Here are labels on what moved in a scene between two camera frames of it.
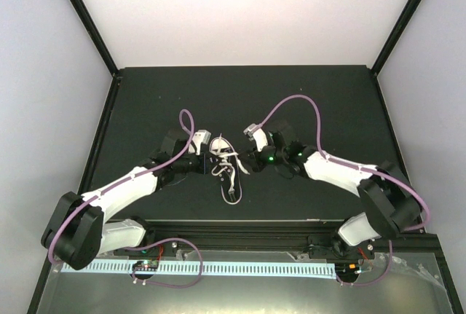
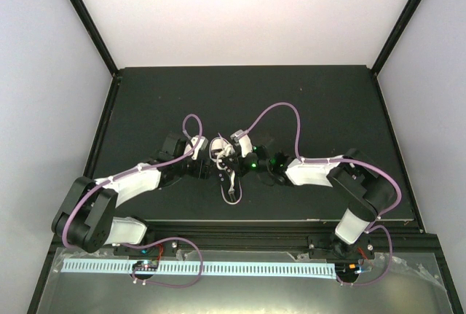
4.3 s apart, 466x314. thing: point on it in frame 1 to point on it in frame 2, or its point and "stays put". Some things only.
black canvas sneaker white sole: x=224 y=159 stays put
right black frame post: x=406 y=15 stays put
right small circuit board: x=349 y=270 stays put
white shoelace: x=227 y=165 to x=227 y=150
